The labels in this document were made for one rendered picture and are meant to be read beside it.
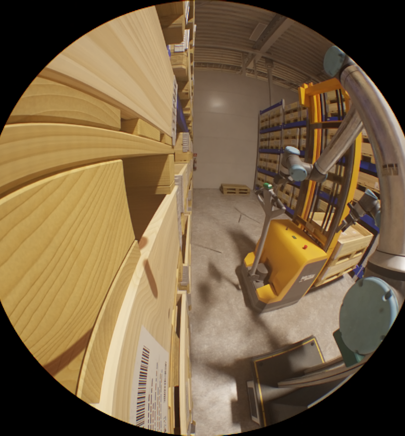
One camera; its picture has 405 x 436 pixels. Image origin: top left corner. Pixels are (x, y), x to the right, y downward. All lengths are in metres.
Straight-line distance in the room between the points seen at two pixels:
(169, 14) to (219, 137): 6.33
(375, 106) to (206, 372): 1.82
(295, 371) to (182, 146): 2.39
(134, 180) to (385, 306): 0.56
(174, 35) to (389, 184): 0.68
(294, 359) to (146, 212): 1.54
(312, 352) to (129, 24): 1.79
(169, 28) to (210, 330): 2.10
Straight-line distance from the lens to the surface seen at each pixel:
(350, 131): 0.68
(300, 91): 2.04
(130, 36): 0.17
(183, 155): 1.56
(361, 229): 2.89
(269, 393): 1.42
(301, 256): 1.42
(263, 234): 1.37
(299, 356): 1.55
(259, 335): 1.79
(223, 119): 6.91
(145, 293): 0.15
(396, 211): 0.32
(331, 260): 1.84
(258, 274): 1.75
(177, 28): 0.60
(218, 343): 1.67
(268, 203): 1.21
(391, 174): 0.33
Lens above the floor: 1.62
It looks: 26 degrees down
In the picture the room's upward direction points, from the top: 1 degrees clockwise
